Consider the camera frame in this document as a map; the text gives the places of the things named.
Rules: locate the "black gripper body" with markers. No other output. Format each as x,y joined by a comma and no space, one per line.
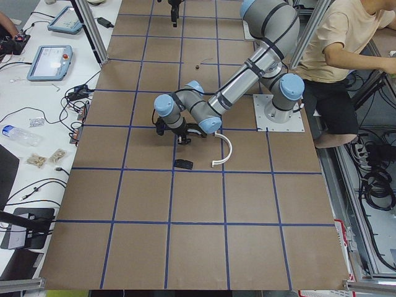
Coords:
174,12
183,130

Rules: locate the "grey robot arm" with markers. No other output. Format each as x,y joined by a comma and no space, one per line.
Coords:
275,24

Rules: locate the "black flat plastic part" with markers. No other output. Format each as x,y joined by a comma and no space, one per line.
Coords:
183,164

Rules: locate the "far blue teach pendant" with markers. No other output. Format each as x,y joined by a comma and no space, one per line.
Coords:
66,21

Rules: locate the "blue teach pendant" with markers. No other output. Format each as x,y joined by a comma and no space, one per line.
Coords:
50,63
66,21

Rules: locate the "bag of small parts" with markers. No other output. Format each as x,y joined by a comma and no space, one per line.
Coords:
57,156
36,160

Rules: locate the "near blue teach pendant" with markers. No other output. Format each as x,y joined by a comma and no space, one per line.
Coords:
50,63

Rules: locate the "person in beige shirt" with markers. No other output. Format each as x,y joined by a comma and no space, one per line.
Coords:
333,52

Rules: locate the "clear plastic water bottle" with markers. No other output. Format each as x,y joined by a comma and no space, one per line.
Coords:
20,136

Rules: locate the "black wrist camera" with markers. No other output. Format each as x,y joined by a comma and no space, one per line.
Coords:
160,126

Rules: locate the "aluminium frame post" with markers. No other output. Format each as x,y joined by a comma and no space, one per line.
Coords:
86,18

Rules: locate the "black power adapter with cables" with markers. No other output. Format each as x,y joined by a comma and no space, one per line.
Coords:
78,92

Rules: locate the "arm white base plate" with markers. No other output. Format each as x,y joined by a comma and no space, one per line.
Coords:
270,119

